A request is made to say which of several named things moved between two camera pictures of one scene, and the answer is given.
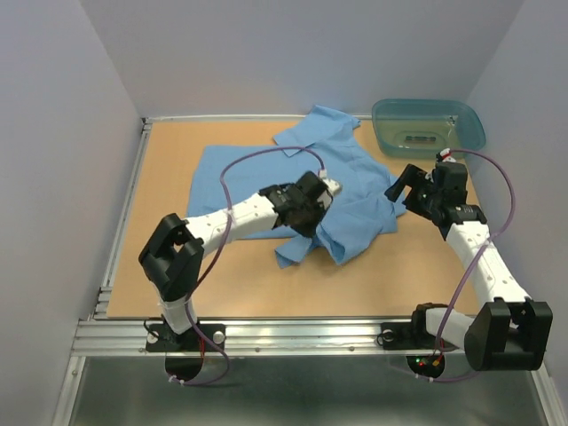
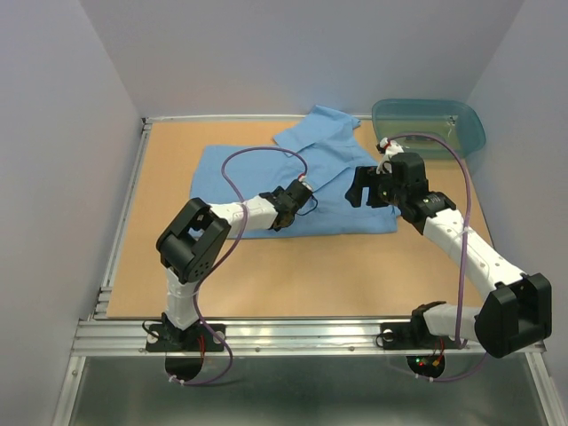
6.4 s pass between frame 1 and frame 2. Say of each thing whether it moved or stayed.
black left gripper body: moved
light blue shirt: moved
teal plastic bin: stayed
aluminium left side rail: stayed
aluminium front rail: stayed
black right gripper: moved
